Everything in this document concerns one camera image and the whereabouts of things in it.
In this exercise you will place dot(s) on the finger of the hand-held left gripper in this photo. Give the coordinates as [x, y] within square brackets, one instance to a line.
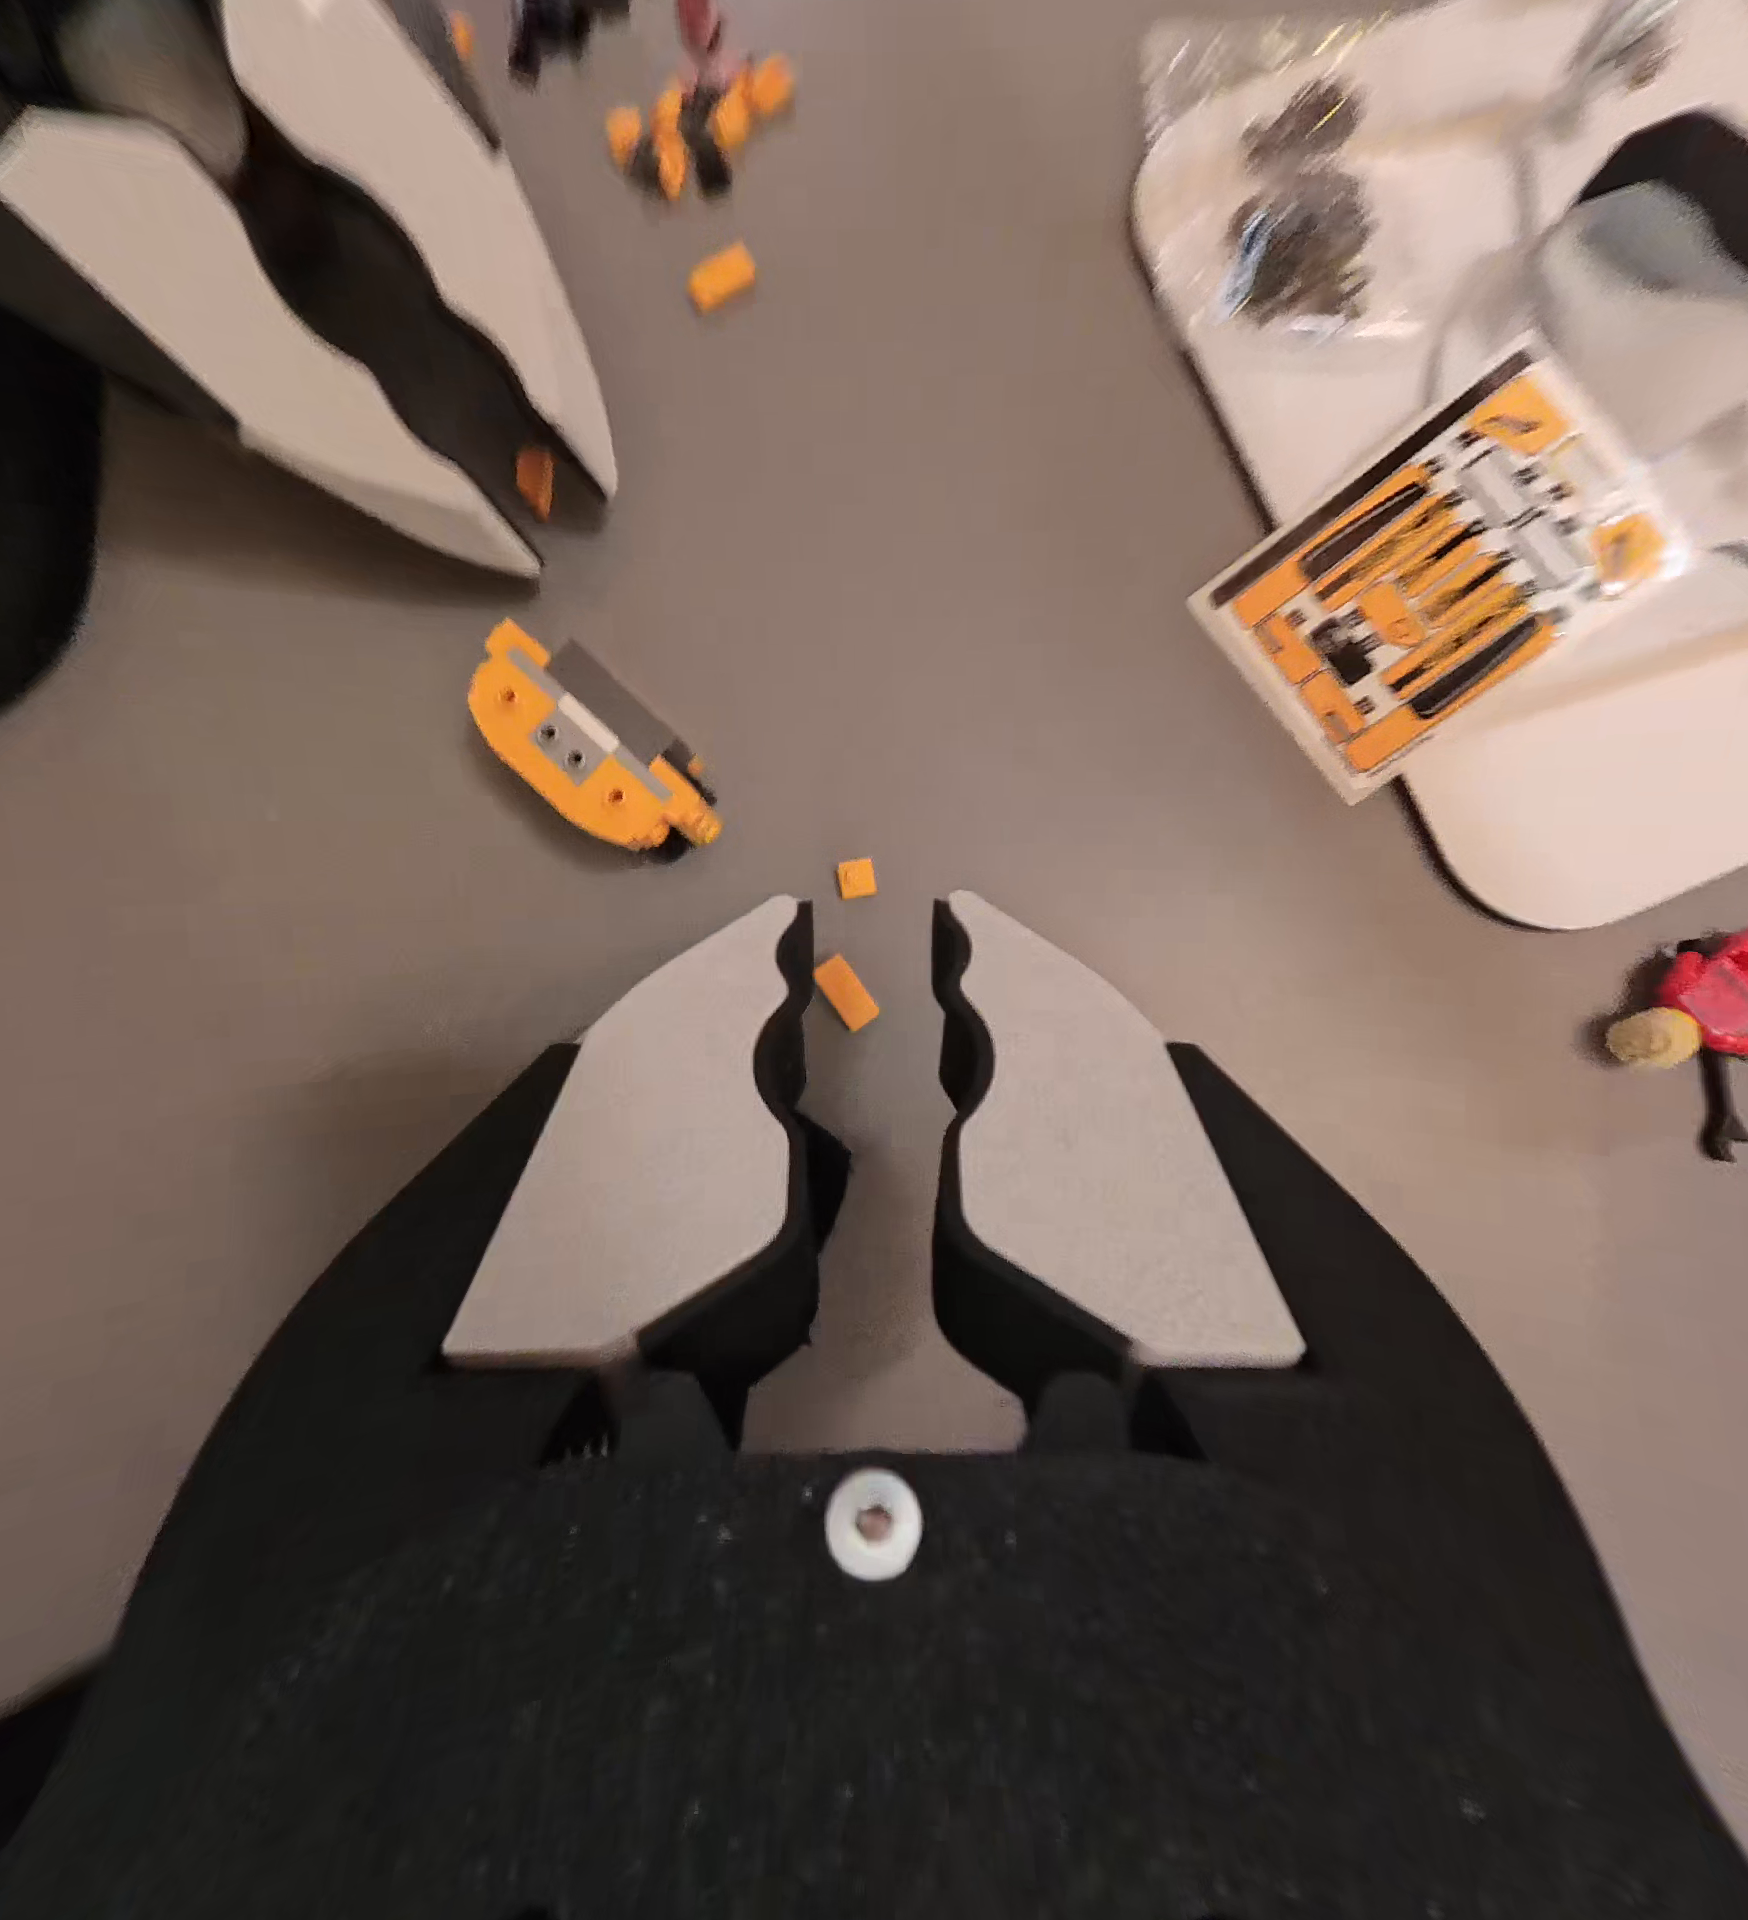
[469, 224]
[214, 301]

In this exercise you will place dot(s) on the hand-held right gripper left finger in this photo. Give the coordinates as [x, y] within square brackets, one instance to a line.
[635, 1185]

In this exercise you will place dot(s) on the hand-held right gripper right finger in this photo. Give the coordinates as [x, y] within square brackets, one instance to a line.
[1098, 1185]

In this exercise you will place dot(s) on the small orange lego piece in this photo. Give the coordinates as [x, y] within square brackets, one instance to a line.
[857, 878]
[462, 38]
[847, 990]

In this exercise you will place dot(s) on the orange lego car section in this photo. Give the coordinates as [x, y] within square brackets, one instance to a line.
[575, 750]

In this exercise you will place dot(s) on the pile of small lego pieces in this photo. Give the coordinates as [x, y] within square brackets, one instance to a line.
[687, 121]

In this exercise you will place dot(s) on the orange flat lego tile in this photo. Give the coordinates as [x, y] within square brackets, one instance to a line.
[721, 279]

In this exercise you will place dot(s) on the black lego wrench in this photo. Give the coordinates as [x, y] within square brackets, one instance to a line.
[1718, 1110]

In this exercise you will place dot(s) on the red lego minifigure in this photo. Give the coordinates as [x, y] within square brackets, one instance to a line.
[1737, 983]

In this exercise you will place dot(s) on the white book stand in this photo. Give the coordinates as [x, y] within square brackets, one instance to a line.
[1564, 840]

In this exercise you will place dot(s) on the orange sticker sheet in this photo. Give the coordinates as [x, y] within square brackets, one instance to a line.
[1429, 600]

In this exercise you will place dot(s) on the clear bag of dark pieces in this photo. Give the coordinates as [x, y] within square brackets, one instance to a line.
[1294, 195]

